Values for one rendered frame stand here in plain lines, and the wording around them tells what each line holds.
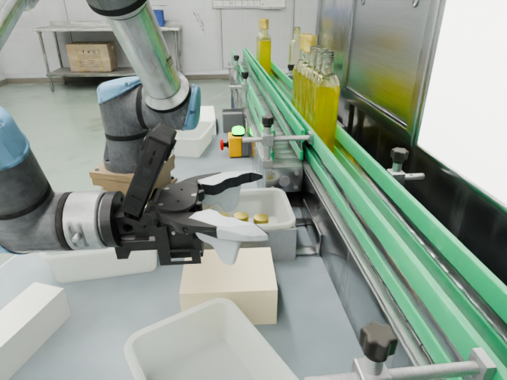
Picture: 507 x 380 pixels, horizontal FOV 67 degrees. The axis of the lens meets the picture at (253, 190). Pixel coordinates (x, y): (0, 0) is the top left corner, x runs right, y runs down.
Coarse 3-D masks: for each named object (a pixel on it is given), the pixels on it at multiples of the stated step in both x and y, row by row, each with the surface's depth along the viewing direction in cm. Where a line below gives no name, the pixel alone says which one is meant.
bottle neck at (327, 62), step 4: (324, 52) 89; (328, 52) 88; (332, 52) 88; (324, 56) 89; (328, 56) 89; (332, 56) 89; (324, 60) 89; (328, 60) 89; (332, 60) 89; (324, 64) 90; (328, 64) 89; (332, 64) 90; (324, 68) 90; (328, 68) 90; (332, 68) 90; (324, 72) 90; (328, 72) 90; (332, 72) 91
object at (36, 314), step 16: (32, 288) 65; (48, 288) 65; (16, 304) 62; (32, 304) 62; (48, 304) 62; (64, 304) 66; (0, 320) 59; (16, 320) 59; (32, 320) 59; (48, 320) 63; (64, 320) 66; (0, 336) 56; (16, 336) 57; (32, 336) 60; (48, 336) 63; (0, 352) 54; (16, 352) 57; (32, 352) 60; (0, 368) 55; (16, 368) 57
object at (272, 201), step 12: (240, 192) 91; (252, 192) 92; (264, 192) 92; (276, 192) 92; (216, 204) 92; (240, 204) 93; (252, 204) 93; (264, 204) 93; (276, 204) 93; (288, 204) 85; (252, 216) 94; (276, 216) 94; (288, 216) 82; (264, 228) 78; (276, 228) 78
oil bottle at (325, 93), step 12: (312, 84) 94; (324, 84) 90; (336, 84) 90; (312, 96) 95; (324, 96) 91; (336, 96) 92; (312, 108) 96; (324, 108) 93; (336, 108) 93; (312, 120) 96; (324, 120) 94; (324, 132) 95
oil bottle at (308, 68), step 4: (304, 68) 103; (308, 68) 101; (312, 68) 100; (304, 72) 102; (308, 72) 100; (304, 76) 102; (304, 80) 102; (304, 84) 102; (304, 88) 102; (300, 92) 107; (304, 92) 103; (300, 96) 107; (304, 96) 103; (300, 100) 107; (304, 100) 103; (300, 104) 108; (304, 104) 104; (300, 108) 108; (304, 108) 104; (300, 112) 108; (304, 112) 105; (304, 116) 105
